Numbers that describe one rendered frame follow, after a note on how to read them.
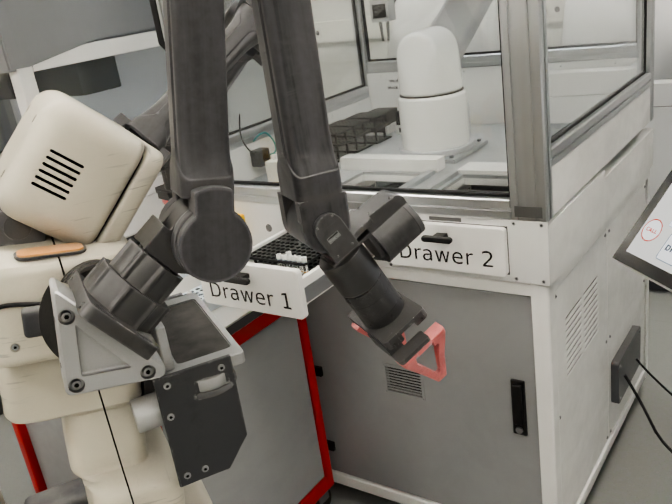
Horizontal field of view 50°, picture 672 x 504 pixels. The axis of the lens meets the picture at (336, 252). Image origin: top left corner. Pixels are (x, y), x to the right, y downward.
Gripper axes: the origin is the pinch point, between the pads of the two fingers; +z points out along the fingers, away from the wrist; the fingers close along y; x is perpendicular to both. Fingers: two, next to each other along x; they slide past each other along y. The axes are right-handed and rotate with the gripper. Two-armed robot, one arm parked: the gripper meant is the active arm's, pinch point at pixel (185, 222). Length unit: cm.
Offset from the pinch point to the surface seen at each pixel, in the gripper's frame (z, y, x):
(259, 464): 63, -16, 4
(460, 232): 5, -56, -34
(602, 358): 58, -67, -79
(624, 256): -2, -98, -23
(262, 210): 6.1, 2.2, -25.2
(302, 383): 52, -12, -18
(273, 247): 7.6, -17.7, -11.3
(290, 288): 7.8, -38.2, 1.9
